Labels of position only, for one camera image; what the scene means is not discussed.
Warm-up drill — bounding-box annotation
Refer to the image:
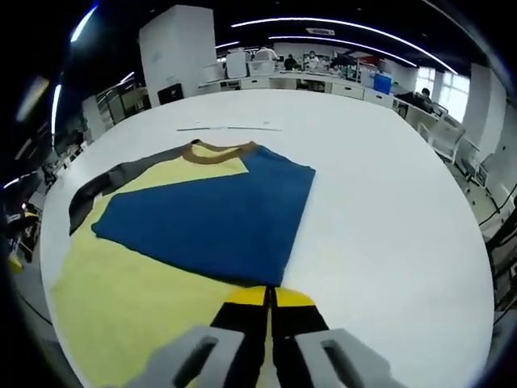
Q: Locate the white appliance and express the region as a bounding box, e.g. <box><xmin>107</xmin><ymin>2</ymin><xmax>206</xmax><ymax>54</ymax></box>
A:
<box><xmin>225</xmin><ymin>50</ymin><xmax>247</xmax><ymax>78</ymax></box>

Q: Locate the white bench with drawers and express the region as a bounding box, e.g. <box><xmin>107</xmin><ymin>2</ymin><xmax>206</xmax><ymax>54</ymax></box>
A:
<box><xmin>196</xmin><ymin>70</ymin><xmax>395</xmax><ymax>109</ymax></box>

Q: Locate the white square pillar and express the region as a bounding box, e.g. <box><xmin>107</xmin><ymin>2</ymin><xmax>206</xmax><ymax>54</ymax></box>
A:
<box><xmin>138</xmin><ymin>4</ymin><xmax>217</xmax><ymax>108</ymax></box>
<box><xmin>462</xmin><ymin>62</ymin><xmax>508</xmax><ymax>138</ymax></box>

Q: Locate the white storage box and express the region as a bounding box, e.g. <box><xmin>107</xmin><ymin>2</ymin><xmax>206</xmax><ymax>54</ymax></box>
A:
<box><xmin>246</xmin><ymin>60</ymin><xmax>275</xmax><ymax>78</ymax></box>

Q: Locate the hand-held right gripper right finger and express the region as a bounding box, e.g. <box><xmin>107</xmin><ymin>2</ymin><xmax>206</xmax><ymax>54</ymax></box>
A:
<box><xmin>271</xmin><ymin>285</ymin><xmax>409</xmax><ymax>388</ymax></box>

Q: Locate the black tripod stand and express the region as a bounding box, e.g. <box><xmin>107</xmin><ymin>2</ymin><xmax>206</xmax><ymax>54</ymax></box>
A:
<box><xmin>482</xmin><ymin>217</ymin><xmax>517</xmax><ymax>320</ymax></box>

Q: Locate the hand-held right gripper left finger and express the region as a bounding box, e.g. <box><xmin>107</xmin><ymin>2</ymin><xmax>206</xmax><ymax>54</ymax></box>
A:
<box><xmin>132</xmin><ymin>285</ymin><xmax>271</xmax><ymax>388</ymax></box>

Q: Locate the blue storage box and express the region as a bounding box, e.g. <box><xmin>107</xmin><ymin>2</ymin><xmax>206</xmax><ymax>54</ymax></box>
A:
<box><xmin>373</xmin><ymin>72</ymin><xmax>393</xmax><ymax>95</ymax></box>

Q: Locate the white office chair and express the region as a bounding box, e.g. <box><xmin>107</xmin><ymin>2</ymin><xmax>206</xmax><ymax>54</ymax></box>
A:
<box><xmin>418</xmin><ymin>115</ymin><xmax>465</xmax><ymax>165</ymax></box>

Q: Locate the yellow and blue garment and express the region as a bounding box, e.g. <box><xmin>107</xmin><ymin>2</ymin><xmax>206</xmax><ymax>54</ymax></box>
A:
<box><xmin>50</xmin><ymin>138</ymin><xmax>317</xmax><ymax>388</ymax></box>

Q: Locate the black box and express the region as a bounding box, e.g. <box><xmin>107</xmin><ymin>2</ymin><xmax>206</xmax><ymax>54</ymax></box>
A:
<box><xmin>157</xmin><ymin>82</ymin><xmax>186</xmax><ymax>106</ymax></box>

